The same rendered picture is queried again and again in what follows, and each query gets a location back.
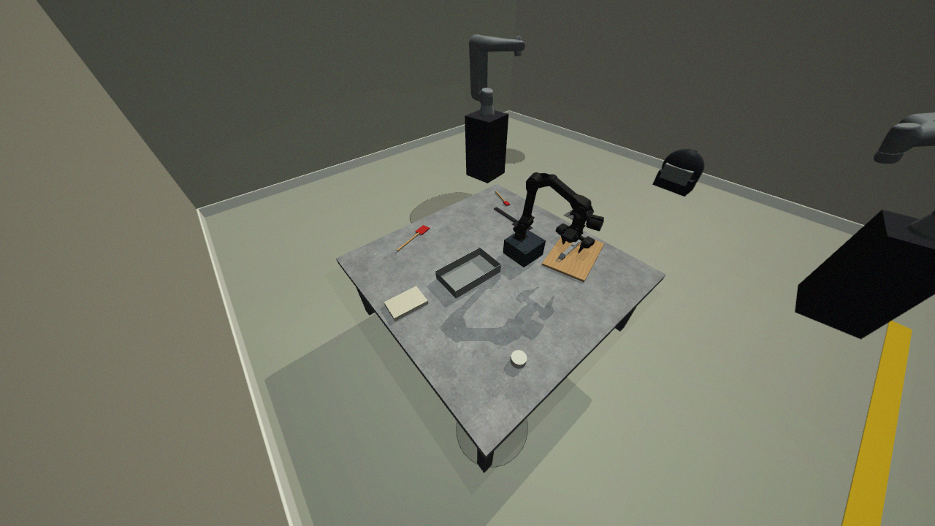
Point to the red spatula with wooden handle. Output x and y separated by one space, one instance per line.
421 231

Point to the beige flat rectangular block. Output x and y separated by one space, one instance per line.
406 303

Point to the light brown wooden board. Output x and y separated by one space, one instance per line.
576 265

